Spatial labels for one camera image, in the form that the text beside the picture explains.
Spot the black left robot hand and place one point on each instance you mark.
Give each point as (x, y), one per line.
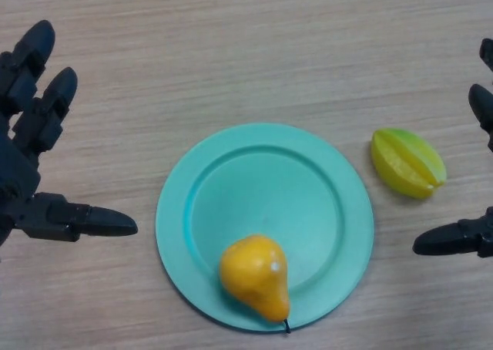
(19, 165)

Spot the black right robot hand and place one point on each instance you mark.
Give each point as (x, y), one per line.
(481, 103)

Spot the yellow pear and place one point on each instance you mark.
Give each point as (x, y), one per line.
(254, 273)

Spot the green round plate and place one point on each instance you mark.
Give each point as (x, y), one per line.
(269, 196)

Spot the yellow-green starfruit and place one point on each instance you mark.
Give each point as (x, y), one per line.
(406, 163)

